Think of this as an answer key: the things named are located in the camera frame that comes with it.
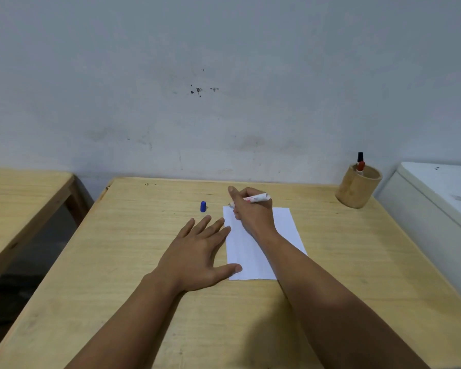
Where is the white chest appliance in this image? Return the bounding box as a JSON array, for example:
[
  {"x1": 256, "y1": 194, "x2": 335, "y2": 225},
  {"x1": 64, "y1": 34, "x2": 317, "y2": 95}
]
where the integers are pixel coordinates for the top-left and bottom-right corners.
[{"x1": 374, "y1": 161, "x2": 461, "y2": 318}]

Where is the white paper sheet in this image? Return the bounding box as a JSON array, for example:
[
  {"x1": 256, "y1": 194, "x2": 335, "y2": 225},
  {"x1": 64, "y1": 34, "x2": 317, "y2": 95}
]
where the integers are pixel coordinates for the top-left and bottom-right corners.
[{"x1": 222, "y1": 206, "x2": 308, "y2": 282}]

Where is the light wooden side table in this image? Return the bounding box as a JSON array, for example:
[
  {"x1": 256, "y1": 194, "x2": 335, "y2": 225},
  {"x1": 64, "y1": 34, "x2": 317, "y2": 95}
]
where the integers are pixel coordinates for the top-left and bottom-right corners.
[{"x1": 0, "y1": 167, "x2": 95, "y2": 293}]

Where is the person's right forearm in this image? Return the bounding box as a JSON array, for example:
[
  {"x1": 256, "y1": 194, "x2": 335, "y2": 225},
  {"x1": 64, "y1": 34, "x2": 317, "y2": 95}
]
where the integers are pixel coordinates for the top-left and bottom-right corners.
[{"x1": 253, "y1": 230, "x2": 432, "y2": 369}]

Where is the wooden pen holder cup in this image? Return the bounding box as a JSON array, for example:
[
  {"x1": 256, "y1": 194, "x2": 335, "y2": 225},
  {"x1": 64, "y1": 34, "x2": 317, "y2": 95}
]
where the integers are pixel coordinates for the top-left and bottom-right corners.
[{"x1": 334, "y1": 163, "x2": 383, "y2": 210}]

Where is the blue marker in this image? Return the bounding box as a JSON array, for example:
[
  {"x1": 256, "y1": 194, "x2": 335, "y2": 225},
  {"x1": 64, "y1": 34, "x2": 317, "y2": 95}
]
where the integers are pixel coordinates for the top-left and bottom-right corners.
[{"x1": 228, "y1": 192, "x2": 272, "y2": 208}]

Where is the person's left hand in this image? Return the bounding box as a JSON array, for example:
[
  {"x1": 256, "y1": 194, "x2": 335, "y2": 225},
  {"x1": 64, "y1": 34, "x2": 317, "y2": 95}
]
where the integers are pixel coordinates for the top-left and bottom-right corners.
[{"x1": 150, "y1": 215, "x2": 243, "y2": 295}]

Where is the person's right hand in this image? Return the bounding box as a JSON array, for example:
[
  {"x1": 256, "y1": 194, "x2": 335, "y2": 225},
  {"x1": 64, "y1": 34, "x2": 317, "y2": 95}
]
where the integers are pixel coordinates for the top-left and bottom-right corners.
[{"x1": 227, "y1": 186, "x2": 280, "y2": 243}]

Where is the person's left forearm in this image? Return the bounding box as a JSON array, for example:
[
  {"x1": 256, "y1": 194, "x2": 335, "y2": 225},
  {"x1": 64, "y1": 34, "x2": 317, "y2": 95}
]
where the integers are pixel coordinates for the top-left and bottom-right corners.
[{"x1": 63, "y1": 272, "x2": 186, "y2": 369}]

